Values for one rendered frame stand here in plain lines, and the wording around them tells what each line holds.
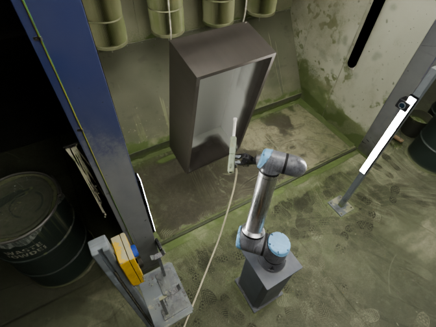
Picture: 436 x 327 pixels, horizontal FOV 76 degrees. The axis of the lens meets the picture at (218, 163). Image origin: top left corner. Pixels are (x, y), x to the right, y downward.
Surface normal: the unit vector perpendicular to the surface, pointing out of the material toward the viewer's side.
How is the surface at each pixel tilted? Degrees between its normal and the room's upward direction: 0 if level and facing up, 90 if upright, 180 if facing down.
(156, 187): 0
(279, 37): 57
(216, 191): 0
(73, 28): 90
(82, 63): 90
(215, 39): 12
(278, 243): 5
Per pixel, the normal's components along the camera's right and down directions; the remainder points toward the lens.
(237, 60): 0.15, -0.50
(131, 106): 0.44, 0.22
